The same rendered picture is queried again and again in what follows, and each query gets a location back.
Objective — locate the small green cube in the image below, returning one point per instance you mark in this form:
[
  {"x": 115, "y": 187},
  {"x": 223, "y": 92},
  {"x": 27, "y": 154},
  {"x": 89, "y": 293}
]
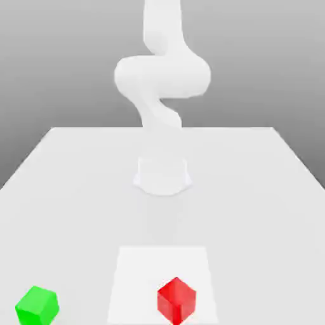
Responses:
[{"x": 36, "y": 306}]

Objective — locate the small red cube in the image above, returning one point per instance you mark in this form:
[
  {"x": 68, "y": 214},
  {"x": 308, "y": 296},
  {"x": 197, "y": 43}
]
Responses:
[{"x": 176, "y": 302}]

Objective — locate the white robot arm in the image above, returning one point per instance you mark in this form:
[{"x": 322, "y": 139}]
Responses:
[{"x": 162, "y": 76}]

